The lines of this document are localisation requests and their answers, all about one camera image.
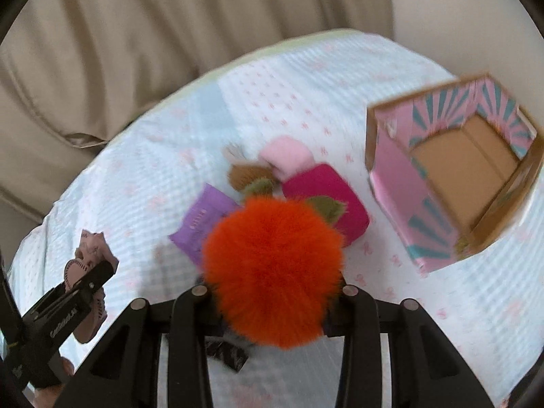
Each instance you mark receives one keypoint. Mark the pale pink patterned sock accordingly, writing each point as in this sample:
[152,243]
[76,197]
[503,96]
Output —
[92,250]

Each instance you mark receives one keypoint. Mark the magenta soft pouch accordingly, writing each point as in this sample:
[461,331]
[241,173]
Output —
[322,182]

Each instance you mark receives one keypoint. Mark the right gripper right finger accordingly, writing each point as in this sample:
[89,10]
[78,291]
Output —
[397,353]

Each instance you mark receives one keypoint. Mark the light pink fluffy scrunchie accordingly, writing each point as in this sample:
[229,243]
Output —
[287,157]

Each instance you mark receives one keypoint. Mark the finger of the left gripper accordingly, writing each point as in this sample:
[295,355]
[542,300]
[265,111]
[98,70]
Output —
[82,282]

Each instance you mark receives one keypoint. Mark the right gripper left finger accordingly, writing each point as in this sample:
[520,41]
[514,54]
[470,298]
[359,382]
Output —
[122,368]

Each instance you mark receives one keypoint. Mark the brown plush slipper sock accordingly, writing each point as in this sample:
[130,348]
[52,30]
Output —
[245,171]

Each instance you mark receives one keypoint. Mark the white blue checked blanket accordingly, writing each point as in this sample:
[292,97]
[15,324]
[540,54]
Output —
[137,191]

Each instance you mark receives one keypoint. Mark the purple foil packet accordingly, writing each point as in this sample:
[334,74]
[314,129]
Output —
[210,207]

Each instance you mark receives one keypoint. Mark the beige curtain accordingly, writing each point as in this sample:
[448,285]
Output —
[75,73]

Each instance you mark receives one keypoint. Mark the orange fluffy pom-pom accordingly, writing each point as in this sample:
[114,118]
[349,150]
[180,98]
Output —
[273,267]

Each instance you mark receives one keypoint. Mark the cardboard box pink teal lining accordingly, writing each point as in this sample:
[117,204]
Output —
[452,166]

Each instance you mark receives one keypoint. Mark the black white patterned sock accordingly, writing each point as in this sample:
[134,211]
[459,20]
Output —
[228,353]

